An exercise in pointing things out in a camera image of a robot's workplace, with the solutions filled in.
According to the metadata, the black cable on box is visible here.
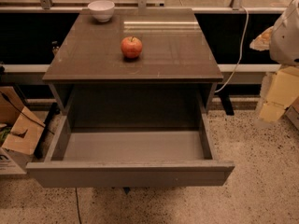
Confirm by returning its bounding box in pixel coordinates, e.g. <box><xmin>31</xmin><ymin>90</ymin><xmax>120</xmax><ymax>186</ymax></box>
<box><xmin>0</xmin><ymin>91</ymin><xmax>54</xmax><ymax>134</ymax></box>

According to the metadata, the white cable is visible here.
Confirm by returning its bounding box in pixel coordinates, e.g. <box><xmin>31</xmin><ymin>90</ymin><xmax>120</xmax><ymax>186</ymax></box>
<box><xmin>214</xmin><ymin>7</ymin><xmax>249</xmax><ymax>94</ymax></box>

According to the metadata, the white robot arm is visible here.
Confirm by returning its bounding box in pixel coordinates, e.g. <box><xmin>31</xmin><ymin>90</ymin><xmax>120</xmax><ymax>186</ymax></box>
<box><xmin>249</xmin><ymin>0</ymin><xmax>299</xmax><ymax>66</ymax></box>

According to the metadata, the grey top drawer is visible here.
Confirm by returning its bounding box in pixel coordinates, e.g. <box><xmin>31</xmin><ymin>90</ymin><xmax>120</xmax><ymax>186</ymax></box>
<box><xmin>27</xmin><ymin>117</ymin><xmax>235</xmax><ymax>188</ymax></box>

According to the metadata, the red apple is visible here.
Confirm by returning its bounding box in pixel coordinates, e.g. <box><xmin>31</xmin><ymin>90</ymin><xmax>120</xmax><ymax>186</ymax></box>
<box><xmin>121</xmin><ymin>36</ymin><xmax>143</xmax><ymax>59</ymax></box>

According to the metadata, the grey drawer cabinet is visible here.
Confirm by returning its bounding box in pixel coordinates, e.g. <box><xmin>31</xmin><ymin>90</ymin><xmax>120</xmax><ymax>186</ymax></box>
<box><xmin>43</xmin><ymin>8</ymin><xmax>222</xmax><ymax>130</ymax></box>

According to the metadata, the open cardboard box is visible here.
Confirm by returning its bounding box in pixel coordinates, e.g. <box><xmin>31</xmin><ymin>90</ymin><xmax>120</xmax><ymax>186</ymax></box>
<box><xmin>0</xmin><ymin>86</ymin><xmax>45</xmax><ymax>175</ymax></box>

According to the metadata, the white bowl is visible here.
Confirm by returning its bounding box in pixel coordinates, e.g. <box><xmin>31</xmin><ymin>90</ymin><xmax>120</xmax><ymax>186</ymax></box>
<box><xmin>88</xmin><ymin>0</ymin><xmax>115</xmax><ymax>22</ymax></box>

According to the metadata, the black floor cable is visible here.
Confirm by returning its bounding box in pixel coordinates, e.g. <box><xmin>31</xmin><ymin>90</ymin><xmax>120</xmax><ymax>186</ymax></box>
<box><xmin>74</xmin><ymin>188</ymin><xmax>82</xmax><ymax>224</ymax></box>

